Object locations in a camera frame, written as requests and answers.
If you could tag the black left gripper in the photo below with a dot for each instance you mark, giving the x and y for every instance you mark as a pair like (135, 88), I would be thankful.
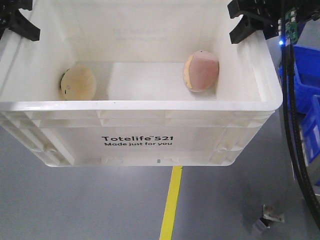
(12, 19)

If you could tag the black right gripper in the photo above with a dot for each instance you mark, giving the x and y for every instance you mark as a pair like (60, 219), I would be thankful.
(266, 16)

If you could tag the brown round plush toy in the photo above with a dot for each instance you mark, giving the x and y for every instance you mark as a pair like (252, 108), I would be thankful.
(201, 71)

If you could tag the cream round plush toy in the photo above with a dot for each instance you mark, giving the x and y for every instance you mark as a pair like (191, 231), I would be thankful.
(78, 83)

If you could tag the white plastic tote box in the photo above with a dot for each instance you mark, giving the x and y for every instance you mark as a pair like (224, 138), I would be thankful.
(142, 113)

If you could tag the green circuit board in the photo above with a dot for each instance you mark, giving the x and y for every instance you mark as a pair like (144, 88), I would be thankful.
(288, 28)

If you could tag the blue bin right side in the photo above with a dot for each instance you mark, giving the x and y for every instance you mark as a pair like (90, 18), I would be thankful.
(307, 97)

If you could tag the metal floor bracket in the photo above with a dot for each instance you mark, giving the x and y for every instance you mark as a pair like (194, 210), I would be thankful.
(266, 220)

